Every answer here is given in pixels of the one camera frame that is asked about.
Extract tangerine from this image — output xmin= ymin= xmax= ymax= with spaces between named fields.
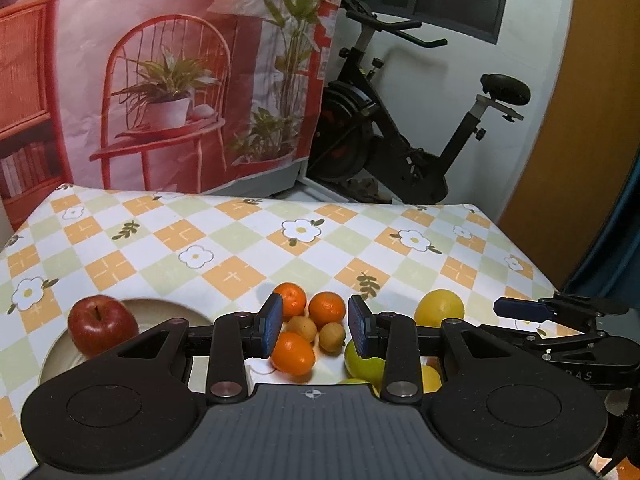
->
xmin=270 ymin=331 xmax=317 ymax=376
xmin=272 ymin=282 xmax=307 ymax=322
xmin=308 ymin=291 xmax=348 ymax=330

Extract brown wooden panel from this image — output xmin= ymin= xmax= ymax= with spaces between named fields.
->
xmin=500 ymin=25 xmax=640 ymax=283

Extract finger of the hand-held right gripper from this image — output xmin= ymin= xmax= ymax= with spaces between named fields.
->
xmin=492 ymin=294 xmax=633 ymax=335
xmin=477 ymin=324 xmax=558 ymax=357

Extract checkered floral tablecloth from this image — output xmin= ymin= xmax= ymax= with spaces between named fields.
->
xmin=0 ymin=184 xmax=566 ymax=480

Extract beige ceramic plate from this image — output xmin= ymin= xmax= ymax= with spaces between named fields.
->
xmin=39 ymin=298 xmax=216 ymax=386

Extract black exercise bike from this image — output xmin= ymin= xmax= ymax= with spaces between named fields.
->
xmin=307 ymin=0 xmax=532 ymax=206

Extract small brown round fruit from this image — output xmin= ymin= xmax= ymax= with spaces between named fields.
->
xmin=285 ymin=316 xmax=318 ymax=343
xmin=319 ymin=322 xmax=347 ymax=353

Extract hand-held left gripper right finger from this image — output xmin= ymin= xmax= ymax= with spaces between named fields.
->
xmin=347 ymin=294 xmax=523 ymax=406

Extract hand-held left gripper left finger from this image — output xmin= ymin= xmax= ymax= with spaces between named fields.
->
xmin=112 ymin=292 xmax=286 ymax=406

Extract dark blue curtain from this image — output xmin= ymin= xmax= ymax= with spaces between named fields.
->
xmin=560 ymin=160 xmax=640 ymax=311

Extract shiny red apple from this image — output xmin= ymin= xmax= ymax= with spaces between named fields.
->
xmin=67 ymin=296 xmax=140 ymax=360

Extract yellow lemon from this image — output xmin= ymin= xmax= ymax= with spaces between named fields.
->
xmin=415 ymin=290 xmax=466 ymax=328
xmin=420 ymin=364 xmax=443 ymax=395

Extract printed red chair backdrop cloth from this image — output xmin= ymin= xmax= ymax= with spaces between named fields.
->
xmin=0 ymin=0 xmax=371 ymax=231

